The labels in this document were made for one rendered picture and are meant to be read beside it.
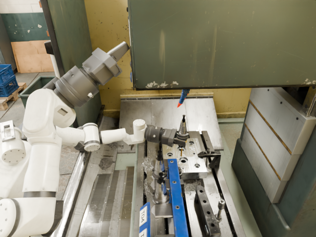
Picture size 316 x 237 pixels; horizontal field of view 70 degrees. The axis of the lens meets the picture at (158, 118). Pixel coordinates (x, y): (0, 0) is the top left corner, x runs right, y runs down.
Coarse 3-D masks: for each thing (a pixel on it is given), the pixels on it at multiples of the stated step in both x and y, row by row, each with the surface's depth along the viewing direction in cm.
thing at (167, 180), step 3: (153, 180) 86; (156, 180) 86; (165, 180) 86; (168, 180) 86; (153, 183) 85; (156, 183) 85; (168, 183) 85; (153, 186) 84; (168, 186) 84; (153, 189) 83; (168, 189) 83
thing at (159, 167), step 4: (156, 160) 85; (160, 160) 84; (156, 164) 86; (160, 164) 85; (156, 168) 86; (160, 168) 86; (164, 168) 87; (156, 172) 87; (160, 172) 86; (164, 172) 88
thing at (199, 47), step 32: (128, 0) 54; (160, 0) 53; (192, 0) 54; (224, 0) 54; (256, 0) 54; (288, 0) 54; (160, 32) 57; (192, 32) 58; (224, 32) 58; (256, 32) 58; (288, 32) 58; (160, 64) 62; (192, 64) 62; (224, 64) 63; (256, 64) 63; (288, 64) 63
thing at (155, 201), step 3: (153, 192) 80; (168, 192) 80; (153, 195) 82; (168, 195) 81; (153, 198) 78; (156, 198) 78; (165, 198) 78; (168, 198) 78; (153, 201) 79; (156, 201) 78; (159, 201) 77; (162, 201) 77; (165, 201) 77; (168, 201) 79
